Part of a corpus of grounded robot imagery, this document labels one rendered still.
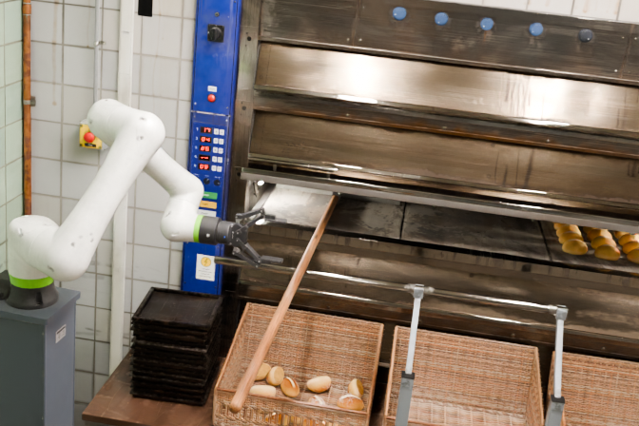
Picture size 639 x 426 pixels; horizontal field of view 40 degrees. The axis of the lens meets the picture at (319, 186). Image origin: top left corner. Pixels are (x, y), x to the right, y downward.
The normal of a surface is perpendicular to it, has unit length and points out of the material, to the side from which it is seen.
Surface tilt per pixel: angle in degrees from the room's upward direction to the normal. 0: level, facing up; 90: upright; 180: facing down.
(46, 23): 90
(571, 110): 69
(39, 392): 90
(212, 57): 90
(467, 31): 90
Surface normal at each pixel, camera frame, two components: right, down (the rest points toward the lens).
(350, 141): -0.11, -0.05
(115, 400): 0.10, -0.95
